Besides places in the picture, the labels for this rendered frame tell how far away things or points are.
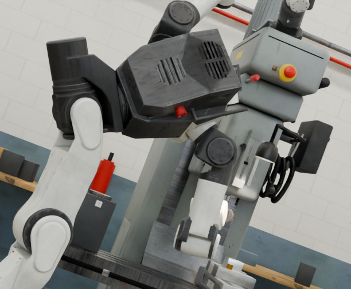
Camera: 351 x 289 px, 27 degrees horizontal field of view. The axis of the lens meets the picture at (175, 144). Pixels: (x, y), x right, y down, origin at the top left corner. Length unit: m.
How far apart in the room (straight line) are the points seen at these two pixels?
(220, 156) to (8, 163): 4.34
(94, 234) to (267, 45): 0.89
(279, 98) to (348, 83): 4.79
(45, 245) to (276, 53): 1.04
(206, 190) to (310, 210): 5.13
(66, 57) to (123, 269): 0.84
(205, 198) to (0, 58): 4.92
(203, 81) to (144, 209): 1.07
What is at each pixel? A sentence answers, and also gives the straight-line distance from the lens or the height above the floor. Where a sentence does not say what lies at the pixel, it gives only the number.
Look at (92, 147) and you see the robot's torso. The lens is 2.01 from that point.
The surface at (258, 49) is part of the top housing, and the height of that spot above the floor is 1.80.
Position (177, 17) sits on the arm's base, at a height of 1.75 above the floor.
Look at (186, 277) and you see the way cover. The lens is 2.94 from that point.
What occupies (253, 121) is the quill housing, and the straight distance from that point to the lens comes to 2.59.
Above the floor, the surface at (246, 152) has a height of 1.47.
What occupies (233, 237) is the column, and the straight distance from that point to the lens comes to 3.06.
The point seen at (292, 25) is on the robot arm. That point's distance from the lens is 2.63.
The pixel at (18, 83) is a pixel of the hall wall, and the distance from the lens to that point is 6.83.
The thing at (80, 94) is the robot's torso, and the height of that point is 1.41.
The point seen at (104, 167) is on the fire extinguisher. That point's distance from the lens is 6.65.
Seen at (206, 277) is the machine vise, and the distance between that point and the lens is 2.70.
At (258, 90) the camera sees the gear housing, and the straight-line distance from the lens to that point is 2.56.
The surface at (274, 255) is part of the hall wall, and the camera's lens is 7.14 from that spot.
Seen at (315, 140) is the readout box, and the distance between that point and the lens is 2.96.
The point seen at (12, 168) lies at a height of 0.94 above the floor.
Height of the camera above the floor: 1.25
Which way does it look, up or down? 4 degrees up
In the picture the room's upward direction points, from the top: 21 degrees clockwise
